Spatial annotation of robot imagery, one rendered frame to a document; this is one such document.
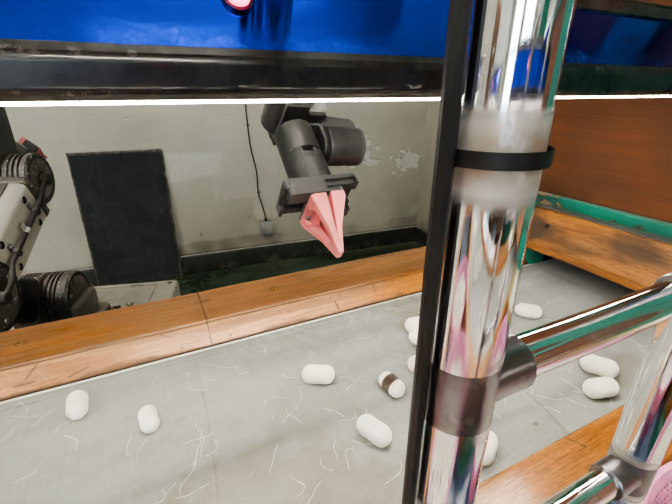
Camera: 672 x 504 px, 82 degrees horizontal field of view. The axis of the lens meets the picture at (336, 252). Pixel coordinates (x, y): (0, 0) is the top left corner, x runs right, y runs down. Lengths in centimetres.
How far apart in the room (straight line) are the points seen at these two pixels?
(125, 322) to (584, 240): 66
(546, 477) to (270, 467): 22
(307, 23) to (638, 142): 58
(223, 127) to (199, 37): 217
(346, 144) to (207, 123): 182
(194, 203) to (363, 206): 109
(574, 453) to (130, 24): 42
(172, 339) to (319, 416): 22
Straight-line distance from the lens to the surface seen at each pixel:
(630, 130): 73
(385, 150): 268
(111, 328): 58
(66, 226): 253
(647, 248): 67
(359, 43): 23
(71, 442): 47
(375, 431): 39
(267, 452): 40
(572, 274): 81
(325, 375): 45
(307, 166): 52
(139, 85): 19
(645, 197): 72
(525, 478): 38
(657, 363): 26
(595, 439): 44
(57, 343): 58
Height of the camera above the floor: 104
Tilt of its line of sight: 23 degrees down
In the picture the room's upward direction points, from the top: straight up
